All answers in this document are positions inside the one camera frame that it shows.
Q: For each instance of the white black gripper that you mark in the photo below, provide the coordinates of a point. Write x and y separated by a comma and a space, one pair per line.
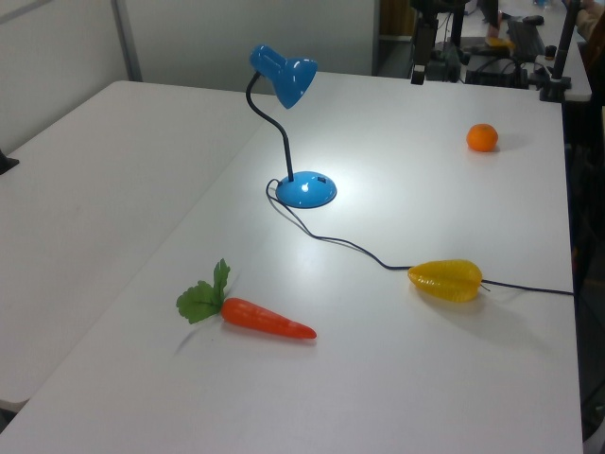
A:
424, 38

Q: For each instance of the blue desk lamp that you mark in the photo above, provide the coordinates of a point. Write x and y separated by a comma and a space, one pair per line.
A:
302, 191

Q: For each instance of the black electronics box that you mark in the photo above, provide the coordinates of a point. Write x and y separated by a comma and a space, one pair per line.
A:
496, 73

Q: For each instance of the yellow background object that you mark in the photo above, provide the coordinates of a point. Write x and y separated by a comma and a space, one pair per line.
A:
499, 42

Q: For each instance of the orange mandarin fruit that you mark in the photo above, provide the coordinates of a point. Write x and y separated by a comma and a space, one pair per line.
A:
482, 137

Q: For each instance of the black keyboard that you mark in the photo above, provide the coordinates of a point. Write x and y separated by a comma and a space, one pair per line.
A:
525, 35

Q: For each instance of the yellow toy starfruit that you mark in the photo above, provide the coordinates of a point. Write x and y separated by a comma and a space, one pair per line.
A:
446, 280

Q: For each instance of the orange toy carrot green leaves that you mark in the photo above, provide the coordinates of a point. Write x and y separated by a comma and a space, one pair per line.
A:
255, 318

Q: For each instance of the black camera stand with clamp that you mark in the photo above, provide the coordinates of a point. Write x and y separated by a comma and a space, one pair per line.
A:
565, 42

